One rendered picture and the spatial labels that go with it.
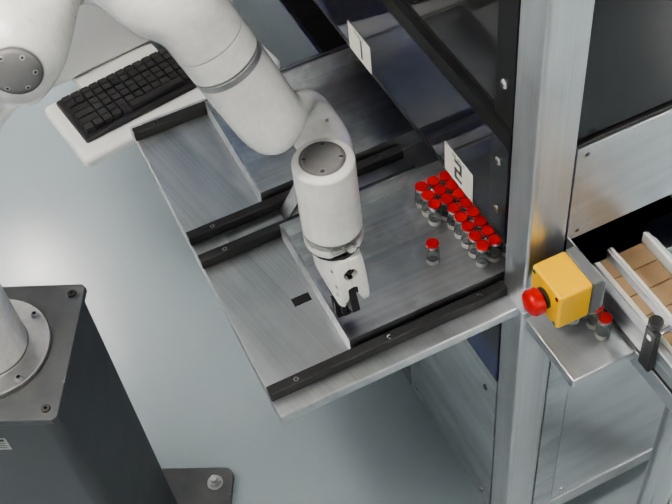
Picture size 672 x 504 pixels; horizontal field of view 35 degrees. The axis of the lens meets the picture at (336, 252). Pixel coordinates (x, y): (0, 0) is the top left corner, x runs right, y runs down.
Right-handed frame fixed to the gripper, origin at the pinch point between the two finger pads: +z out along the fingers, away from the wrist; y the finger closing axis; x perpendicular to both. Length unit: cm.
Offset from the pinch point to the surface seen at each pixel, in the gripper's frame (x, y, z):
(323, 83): -20, 50, 4
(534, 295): -21.5, -18.3, -9.2
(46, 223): 39, 132, 92
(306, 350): 7.7, -2.2, 4.3
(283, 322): 8.6, 4.3, 4.3
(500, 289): -22.8, -8.0, 2.3
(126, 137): 16, 65, 12
